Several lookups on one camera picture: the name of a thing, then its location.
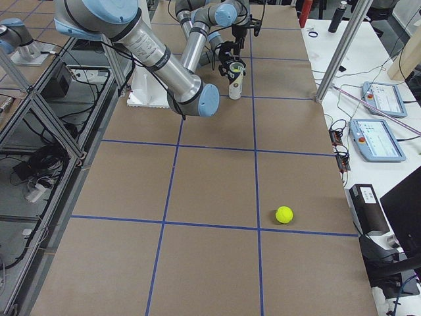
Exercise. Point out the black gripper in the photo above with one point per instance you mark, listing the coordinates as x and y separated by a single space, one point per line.
225 52
239 33

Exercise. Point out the Wilson tennis ball can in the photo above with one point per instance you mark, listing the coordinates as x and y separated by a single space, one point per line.
236 80

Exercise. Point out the tennis ball Roland Garros print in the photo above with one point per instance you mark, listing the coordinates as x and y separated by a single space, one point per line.
284 214

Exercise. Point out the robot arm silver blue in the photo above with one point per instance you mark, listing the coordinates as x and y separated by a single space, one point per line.
122 22
210 56

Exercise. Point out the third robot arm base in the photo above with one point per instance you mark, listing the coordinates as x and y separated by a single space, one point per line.
18 42

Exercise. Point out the red cylinder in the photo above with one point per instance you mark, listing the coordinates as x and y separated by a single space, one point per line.
305 10

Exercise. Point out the black water bottle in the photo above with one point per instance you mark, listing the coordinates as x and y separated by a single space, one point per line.
337 17

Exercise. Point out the small orange electronics box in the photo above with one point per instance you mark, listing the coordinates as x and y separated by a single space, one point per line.
336 136

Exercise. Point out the far teach pendant tablet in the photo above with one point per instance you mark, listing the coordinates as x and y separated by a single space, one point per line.
385 98

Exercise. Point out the teach pendant tablet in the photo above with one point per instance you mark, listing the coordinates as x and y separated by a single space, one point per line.
385 98
375 141

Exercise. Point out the near teach pendant tablet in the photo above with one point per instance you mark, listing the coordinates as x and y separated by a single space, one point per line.
375 141

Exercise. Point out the brown black box device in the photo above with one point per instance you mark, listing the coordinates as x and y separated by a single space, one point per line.
369 213

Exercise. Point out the black monitor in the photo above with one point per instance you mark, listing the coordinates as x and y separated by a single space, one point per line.
402 208

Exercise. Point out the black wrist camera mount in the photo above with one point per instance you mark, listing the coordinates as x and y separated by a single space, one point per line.
255 25

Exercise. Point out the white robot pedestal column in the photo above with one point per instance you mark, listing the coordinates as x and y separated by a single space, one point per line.
142 93

